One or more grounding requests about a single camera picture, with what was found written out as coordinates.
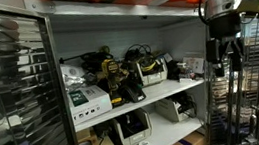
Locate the black battery charger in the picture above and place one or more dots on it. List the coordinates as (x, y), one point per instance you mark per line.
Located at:
(135, 93)

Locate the white box with green label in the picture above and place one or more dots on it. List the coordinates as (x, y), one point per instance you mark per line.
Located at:
(89, 103)

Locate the grey storage bin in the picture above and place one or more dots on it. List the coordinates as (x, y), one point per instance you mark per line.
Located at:
(168, 109)
(136, 138)
(152, 78)

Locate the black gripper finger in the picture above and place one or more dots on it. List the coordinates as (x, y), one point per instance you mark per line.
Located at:
(220, 69)
(236, 58)

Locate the cardboard box with blue tape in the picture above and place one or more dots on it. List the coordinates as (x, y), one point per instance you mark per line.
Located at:
(196, 144)

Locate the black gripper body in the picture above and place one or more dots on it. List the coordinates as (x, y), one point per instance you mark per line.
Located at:
(226, 31)

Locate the black power tool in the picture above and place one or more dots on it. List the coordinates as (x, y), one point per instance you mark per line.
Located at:
(94, 58)

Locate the white card box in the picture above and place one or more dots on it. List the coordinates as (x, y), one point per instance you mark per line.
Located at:
(195, 63)

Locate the white plastic bag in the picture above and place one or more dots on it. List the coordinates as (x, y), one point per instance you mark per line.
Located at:
(72, 75)

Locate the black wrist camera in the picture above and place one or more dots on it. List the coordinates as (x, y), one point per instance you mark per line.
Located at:
(212, 49)

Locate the small clear jar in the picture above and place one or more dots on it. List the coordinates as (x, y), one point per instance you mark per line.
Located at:
(185, 72)

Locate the white shelf cabinet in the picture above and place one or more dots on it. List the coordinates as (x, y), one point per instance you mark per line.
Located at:
(158, 90)

